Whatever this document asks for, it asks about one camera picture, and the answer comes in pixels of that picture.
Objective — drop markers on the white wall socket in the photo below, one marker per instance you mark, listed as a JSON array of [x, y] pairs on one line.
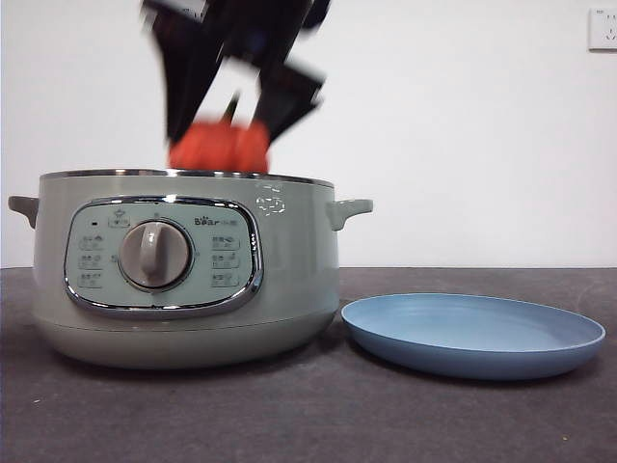
[[603, 29]]

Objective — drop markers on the blue plate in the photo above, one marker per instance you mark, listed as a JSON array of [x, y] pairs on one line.
[[472, 337]]

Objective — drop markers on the orange pumpkin with green stem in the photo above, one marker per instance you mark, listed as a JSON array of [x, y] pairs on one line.
[[217, 147]]

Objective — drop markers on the pale green electric steamer pot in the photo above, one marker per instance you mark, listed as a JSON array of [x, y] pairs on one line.
[[193, 299]]

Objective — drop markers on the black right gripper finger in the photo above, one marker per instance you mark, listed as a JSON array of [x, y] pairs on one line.
[[287, 99], [185, 82]]

